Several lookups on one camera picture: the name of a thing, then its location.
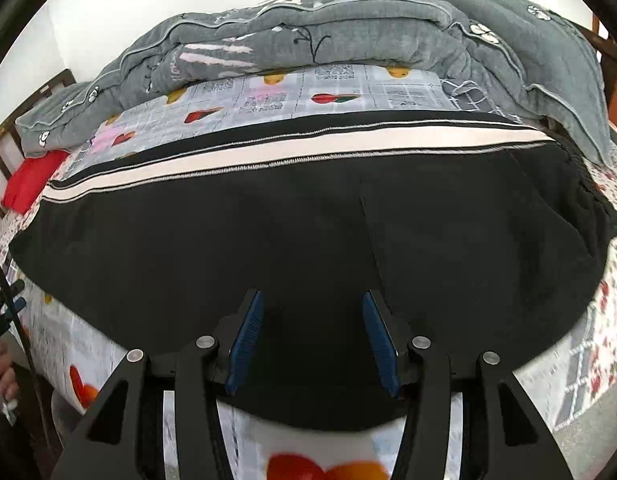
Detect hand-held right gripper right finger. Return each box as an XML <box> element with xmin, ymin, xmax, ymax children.
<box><xmin>361</xmin><ymin>288</ymin><xmax>574</xmax><ymax>480</ymax></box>

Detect grey quilt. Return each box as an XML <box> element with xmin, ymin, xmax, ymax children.
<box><xmin>14</xmin><ymin>0</ymin><xmax>614</xmax><ymax>163</ymax></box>

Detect black cable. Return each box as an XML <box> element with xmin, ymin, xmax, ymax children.
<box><xmin>0</xmin><ymin>247</ymin><xmax>56</xmax><ymax>463</ymax></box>

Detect brown wooden footboard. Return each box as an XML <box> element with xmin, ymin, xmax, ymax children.
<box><xmin>591</xmin><ymin>12</ymin><xmax>617</xmax><ymax>141</ymax></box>

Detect black pants with white stripe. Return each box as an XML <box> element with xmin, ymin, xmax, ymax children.
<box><xmin>8</xmin><ymin>110</ymin><xmax>617</xmax><ymax>433</ymax></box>

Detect dark wooden headboard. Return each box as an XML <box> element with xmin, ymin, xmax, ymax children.
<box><xmin>0</xmin><ymin>69</ymin><xmax>76</xmax><ymax>221</ymax></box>

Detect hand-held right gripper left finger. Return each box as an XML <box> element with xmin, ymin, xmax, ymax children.
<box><xmin>51</xmin><ymin>287</ymin><xmax>266</xmax><ymax>480</ymax></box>

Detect fruit print bed sheet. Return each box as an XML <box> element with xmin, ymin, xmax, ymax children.
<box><xmin>0</xmin><ymin>62</ymin><xmax>617</xmax><ymax>480</ymax></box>

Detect person's left hand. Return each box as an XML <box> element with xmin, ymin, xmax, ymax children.
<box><xmin>0</xmin><ymin>342</ymin><xmax>20</xmax><ymax>398</ymax></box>

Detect red pillow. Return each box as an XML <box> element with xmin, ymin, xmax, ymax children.
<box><xmin>1</xmin><ymin>150</ymin><xmax>69</xmax><ymax>213</ymax></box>

